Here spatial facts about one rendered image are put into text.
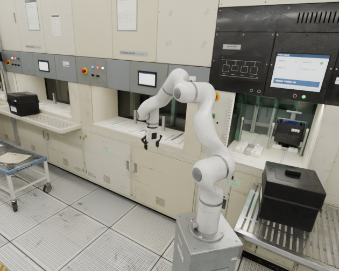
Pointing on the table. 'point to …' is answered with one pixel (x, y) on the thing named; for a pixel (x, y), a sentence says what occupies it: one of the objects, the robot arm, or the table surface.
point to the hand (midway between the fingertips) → (151, 147)
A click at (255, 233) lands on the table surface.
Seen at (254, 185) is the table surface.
